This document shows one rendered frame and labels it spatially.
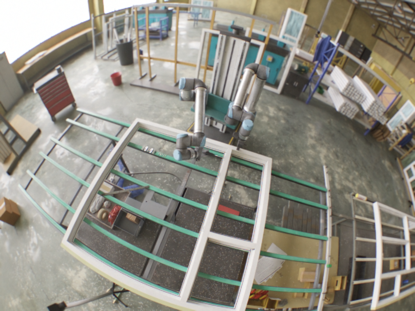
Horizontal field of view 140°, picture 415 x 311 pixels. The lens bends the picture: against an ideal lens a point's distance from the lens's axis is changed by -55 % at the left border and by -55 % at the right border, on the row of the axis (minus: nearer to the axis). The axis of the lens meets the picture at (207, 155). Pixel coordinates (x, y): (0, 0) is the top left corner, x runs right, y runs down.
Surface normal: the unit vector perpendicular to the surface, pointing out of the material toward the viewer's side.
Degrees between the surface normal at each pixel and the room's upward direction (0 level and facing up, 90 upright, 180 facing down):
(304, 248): 0
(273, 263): 0
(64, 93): 90
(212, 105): 90
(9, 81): 90
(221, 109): 90
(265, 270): 0
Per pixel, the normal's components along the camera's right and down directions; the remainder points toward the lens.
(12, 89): 0.95, 0.31
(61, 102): 0.77, 0.57
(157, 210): 0.12, -0.57
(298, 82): -0.30, 0.76
